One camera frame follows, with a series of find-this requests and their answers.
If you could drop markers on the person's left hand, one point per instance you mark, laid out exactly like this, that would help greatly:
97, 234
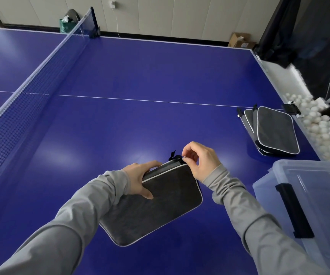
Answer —
135, 177

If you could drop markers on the person's right hand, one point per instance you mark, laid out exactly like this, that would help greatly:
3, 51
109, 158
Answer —
208, 163

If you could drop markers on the person's left forearm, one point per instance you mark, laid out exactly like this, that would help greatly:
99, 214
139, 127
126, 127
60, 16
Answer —
61, 226

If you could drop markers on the pile of white balls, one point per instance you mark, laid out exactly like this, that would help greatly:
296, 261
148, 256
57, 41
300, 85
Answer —
322, 131

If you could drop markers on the blue table tennis net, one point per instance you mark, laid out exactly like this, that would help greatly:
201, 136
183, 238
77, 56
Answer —
10, 126

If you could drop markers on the person's right forearm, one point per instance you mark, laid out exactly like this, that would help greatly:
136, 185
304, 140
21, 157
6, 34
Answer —
254, 220

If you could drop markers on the brown cardboard box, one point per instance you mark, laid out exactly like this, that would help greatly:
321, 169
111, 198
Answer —
238, 40

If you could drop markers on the clear plastic box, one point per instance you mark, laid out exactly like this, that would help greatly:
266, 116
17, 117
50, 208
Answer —
265, 197

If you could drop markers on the grey round lid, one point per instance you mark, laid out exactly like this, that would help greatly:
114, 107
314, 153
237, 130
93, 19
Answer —
73, 14

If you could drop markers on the black table edge clamp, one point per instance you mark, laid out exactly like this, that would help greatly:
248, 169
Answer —
291, 108

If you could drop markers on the white ball collection tray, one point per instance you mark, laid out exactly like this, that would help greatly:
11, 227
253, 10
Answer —
279, 77

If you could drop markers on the green waste bin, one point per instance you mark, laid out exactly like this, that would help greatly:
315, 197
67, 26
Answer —
67, 27

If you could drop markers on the black net post clamp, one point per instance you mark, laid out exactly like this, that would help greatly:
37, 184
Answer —
94, 25

